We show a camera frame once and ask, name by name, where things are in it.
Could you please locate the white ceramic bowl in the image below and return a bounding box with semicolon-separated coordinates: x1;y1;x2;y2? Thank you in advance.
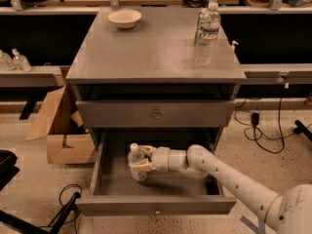
108;9;141;29

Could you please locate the clear sanitizer pump bottle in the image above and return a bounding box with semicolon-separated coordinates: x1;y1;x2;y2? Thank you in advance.
12;49;32;72

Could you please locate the small white pump bottle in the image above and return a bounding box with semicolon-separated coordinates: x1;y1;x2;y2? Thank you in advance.
231;40;239;53

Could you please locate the closed grey upper drawer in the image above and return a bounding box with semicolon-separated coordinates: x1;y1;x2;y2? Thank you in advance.
76;100;235;128

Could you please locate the brown cardboard box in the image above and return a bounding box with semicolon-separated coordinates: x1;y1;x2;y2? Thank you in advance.
25;87;96;165

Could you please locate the clear green label water bottle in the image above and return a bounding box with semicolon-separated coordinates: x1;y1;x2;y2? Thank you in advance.
194;2;221;66

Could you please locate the black chair edge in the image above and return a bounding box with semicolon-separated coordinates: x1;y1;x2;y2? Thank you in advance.
0;150;20;191

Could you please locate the grey wooden drawer cabinet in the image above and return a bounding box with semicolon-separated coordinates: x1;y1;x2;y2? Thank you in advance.
66;7;246;150

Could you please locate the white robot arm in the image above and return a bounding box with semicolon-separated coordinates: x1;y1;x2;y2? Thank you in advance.
128;143;312;234

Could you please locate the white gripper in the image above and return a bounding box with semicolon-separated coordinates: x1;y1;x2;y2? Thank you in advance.
130;145;171;173

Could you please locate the black power cable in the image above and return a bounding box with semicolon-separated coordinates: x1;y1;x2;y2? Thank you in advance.
233;78;312;155

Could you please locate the open grey middle drawer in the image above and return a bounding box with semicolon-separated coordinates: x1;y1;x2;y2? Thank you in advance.
77;129;236;216

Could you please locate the blue label plastic bottle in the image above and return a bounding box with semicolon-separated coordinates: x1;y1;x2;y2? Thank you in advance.
128;143;147;182

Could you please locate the black stand leg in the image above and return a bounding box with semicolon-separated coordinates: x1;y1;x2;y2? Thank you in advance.
0;192;81;234

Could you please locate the black caster leg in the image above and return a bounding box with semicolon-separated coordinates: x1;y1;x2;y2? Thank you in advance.
293;120;312;141

